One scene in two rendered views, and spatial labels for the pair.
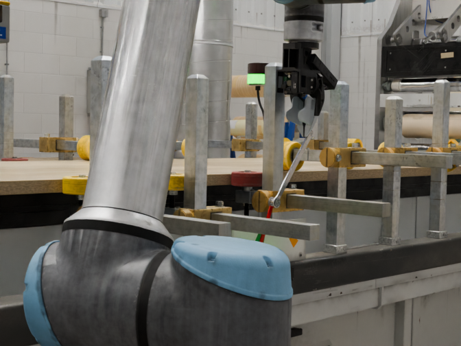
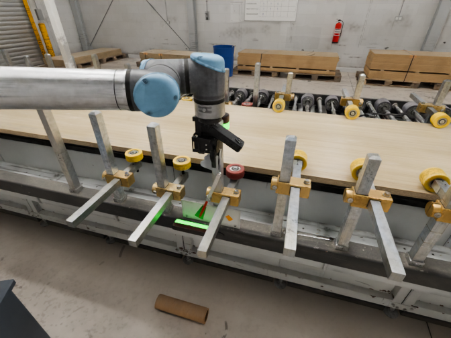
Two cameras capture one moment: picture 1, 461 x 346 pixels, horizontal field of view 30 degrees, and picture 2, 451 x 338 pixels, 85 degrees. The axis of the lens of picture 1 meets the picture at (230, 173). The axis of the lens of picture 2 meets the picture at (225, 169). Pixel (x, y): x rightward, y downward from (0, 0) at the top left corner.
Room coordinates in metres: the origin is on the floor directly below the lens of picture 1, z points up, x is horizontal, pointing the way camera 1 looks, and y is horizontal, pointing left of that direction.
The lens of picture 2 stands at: (1.68, -0.81, 1.48)
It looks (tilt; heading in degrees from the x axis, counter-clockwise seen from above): 33 degrees down; 62
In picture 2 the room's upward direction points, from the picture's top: straight up
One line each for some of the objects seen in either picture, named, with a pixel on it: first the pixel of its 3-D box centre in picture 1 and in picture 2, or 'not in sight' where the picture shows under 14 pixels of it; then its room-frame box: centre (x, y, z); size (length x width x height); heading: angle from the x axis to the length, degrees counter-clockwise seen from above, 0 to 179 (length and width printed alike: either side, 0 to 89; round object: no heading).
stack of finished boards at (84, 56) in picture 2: not in sight; (86, 55); (1.78, 8.67, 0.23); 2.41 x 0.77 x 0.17; 45
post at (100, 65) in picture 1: (101, 180); (109, 163); (1.66, 0.25, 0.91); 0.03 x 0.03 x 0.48; 46
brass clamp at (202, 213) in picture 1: (202, 219); (168, 190); (1.86, 0.06, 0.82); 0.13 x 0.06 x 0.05; 136
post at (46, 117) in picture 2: not in sight; (60, 151); (1.47, 0.43, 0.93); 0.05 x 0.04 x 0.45; 136
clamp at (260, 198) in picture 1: (277, 200); (223, 194); (2.04, -0.11, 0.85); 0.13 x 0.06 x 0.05; 136
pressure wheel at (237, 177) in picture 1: (247, 193); (235, 178); (2.13, -0.04, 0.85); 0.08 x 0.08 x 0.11
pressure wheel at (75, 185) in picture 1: (81, 202); (135, 161); (1.77, 0.31, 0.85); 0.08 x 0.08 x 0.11
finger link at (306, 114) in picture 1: (305, 116); (209, 164); (1.96, -0.17, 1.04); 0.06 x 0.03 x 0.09; 136
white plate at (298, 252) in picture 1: (270, 243); (210, 214); (1.98, -0.10, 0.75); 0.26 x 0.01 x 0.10; 136
